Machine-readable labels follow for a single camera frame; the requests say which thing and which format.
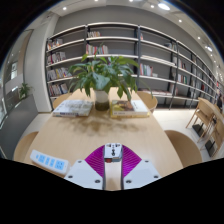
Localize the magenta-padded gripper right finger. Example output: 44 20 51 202
120 144 163 191

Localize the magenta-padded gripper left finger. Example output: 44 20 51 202
64 144 107 191

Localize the white power strip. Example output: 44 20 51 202
29 149 71 175

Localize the light wooden round-back chair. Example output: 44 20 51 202
164 129 204 168
13 130 39 163
52 92 73 109
136 90 159 114

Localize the olive cover book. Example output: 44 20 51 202
109 99 150 119

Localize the white cover magazine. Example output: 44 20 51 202
52 99 95 118

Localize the green potted plant white pot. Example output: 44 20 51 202
67 53 153 112

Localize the small green floor plant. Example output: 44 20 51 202
18 82 34 100

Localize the grey shelf unit with books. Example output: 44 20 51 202
44 21 224 108

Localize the group of ceiling lights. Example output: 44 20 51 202
61 0 214 53

